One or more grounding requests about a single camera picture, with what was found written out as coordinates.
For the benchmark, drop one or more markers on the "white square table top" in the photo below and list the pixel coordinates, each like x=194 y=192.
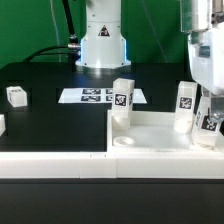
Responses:
x=153 y=132

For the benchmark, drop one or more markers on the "white sheet with tag markers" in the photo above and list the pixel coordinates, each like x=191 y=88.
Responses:
x=86 y=95

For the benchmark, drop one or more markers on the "white U-shaped obstacle fence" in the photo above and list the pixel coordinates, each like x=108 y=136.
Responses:
x=112 y=164

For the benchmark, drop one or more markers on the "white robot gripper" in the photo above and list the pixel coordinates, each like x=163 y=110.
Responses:
x=206 y=59

